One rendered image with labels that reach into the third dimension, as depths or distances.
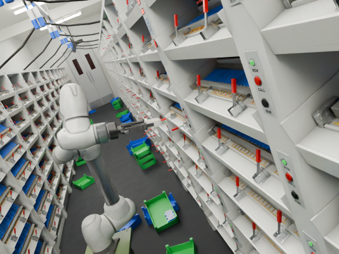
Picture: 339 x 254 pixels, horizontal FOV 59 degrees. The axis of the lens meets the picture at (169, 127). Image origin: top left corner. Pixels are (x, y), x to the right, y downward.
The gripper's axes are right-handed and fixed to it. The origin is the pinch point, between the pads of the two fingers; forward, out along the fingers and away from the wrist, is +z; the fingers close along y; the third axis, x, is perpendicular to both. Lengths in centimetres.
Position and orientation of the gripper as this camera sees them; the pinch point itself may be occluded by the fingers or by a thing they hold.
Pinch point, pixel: (153, 123)
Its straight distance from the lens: 136.1
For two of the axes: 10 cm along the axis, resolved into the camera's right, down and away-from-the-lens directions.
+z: 9.6, -1.9, 2.1
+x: 1.4, 9.6, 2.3
